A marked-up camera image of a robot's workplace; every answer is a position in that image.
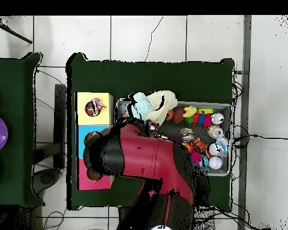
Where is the shallow clear plastic bin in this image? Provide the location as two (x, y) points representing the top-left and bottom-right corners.
(115, 97), (233, 177)

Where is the light blue cloth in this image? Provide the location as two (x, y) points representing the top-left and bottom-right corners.
(130, 92), (157, 120)

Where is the cream waffle cloth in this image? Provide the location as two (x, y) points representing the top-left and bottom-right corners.
(145, 90), (179, 126)

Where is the black floor cable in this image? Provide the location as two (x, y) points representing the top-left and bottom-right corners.
(231, 134), (288, 148)

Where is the wooden box with three holes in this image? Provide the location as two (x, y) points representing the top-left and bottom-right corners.
(76, 92), (115, 191)

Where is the black tripod leg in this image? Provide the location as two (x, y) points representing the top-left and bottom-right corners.
(0, 16), (33, 44)

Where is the black upright stand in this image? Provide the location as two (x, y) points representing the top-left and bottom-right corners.
(53, 83), (67, 170)

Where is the grey stand foot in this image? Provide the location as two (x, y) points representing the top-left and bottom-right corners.
(33, 167), (61, 195)

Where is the white baseball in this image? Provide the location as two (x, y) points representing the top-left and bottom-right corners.
(208, 156), (223, 170)

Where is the colourful butterfly print cloth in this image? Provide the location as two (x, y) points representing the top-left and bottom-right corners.
(85, 97), (107, 117)

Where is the dark green side table cloth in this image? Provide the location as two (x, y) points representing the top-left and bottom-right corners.
(0, 52), (45, 207)

